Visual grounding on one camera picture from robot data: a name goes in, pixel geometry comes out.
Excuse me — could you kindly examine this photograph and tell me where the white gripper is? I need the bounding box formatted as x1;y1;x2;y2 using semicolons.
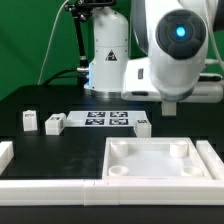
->
121;58;223;103

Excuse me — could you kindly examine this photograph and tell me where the white cable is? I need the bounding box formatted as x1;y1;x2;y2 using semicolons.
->
37;0;71;86

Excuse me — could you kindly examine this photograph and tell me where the black cable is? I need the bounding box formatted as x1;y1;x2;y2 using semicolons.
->
44;67;90;86

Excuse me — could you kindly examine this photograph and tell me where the white square table top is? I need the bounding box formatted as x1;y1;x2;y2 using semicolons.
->
102;137;212;180

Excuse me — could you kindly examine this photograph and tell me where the white U-shaped obstacle fence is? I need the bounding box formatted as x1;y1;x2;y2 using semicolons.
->
0;140;224;206

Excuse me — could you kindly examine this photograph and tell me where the fiducial marker sheet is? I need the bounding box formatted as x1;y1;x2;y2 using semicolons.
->
66;111;148;127

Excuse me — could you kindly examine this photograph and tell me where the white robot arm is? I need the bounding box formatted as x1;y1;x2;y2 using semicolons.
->
85;0;224;102

